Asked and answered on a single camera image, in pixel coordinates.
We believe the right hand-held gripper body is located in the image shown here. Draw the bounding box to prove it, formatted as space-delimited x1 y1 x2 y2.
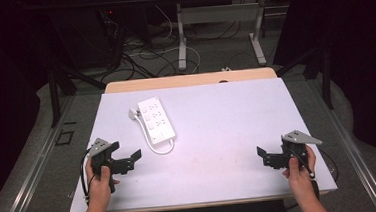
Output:
260 128 326 173

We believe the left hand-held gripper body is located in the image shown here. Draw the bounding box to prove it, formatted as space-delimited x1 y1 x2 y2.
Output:
86 135 139 196

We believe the person's right hand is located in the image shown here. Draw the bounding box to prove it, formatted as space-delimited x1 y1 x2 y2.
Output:
280 144 319 196

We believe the person's left hand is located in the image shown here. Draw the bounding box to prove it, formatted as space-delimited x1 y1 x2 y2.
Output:
83 156 123 211

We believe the white power plug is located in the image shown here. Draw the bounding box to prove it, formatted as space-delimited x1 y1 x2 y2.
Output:
127 107 142 121

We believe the white power strip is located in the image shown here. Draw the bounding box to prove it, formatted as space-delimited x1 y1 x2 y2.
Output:
136 95 178 146

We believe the black metal stand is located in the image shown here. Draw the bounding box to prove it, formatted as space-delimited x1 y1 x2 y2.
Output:
273 44 336 115
46 57 110 129

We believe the dark computer tower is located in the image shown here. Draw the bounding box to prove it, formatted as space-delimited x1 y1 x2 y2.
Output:
48 6 125 73

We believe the white desk with metal legs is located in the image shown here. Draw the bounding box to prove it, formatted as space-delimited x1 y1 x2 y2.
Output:
154 0 305 74

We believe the white power strip cable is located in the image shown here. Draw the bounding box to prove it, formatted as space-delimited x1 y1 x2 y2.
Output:
133 109 176 158

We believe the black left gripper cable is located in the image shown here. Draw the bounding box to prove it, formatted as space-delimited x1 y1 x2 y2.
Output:
78 148 99 206

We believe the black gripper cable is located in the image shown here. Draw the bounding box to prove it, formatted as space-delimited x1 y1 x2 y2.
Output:
288 145 340 187
78 148 99 206

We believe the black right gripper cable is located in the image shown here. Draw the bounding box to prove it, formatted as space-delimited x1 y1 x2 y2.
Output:
288 145 340 187

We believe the black floor socket frame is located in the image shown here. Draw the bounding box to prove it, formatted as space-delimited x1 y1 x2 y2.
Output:
53 129 76 147

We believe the aluminium floor rail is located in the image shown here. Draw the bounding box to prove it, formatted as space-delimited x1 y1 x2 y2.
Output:
305 72 376 212
0 93 85 212

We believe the tangle of black floor cables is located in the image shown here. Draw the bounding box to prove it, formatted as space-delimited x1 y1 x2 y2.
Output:
94 1 246 84

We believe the white floor cable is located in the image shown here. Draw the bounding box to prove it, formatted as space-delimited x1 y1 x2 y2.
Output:
124 2 203 80

